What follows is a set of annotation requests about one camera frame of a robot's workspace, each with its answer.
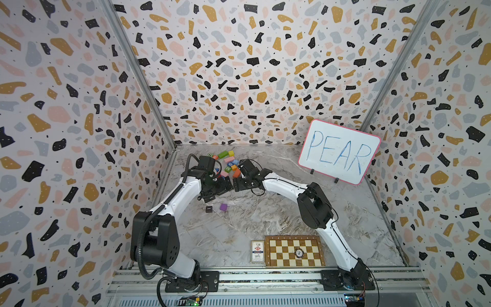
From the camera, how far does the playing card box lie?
2.61 feet

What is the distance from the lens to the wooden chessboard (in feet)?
2.55

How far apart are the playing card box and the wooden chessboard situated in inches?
0.6
